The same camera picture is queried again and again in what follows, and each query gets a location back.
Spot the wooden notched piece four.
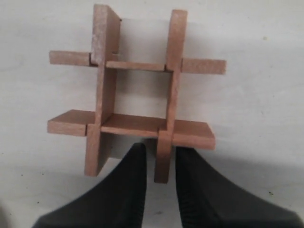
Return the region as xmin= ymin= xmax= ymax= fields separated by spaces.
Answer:
xmin=47 ymin=110 xmax=216 ymax=150

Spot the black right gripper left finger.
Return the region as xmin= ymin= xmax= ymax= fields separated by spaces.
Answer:
xmin=33 ymin=143 xmax=147 ymax=228

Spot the wooden notched piece three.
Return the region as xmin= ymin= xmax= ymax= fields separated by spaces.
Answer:
xmin=49 ymin=50 xmax=227 ymax=75

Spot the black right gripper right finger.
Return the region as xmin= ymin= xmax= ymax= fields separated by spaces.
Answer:
xmin=175 ymin=147 xmax=304 ymax=228

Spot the wooden notched piece two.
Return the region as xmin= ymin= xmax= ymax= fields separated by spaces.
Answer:
xmin=85 ymin=4 xmax=121 ymax=176

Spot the wooden notched piece one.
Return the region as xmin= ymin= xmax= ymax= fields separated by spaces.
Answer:
xmin=153 ymin=9 xmax=188 ymax=184

